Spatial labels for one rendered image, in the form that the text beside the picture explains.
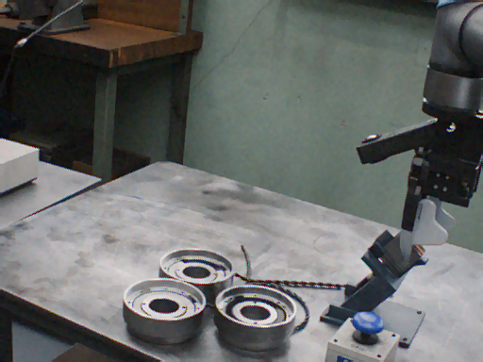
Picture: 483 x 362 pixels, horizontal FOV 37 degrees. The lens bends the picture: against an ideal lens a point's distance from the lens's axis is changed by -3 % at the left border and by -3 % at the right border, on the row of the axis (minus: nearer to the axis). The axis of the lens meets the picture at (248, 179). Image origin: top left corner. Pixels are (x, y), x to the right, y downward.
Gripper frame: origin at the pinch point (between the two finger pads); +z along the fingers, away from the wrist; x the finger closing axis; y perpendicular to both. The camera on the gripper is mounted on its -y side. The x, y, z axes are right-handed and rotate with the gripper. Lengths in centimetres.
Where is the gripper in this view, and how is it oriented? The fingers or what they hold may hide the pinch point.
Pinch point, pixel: (406, 245)
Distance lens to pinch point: 100.8
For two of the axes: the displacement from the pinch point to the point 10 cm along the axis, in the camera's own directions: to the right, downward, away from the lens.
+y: 9.0, 2.4, -3.6
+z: -1.1, 9.3, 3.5
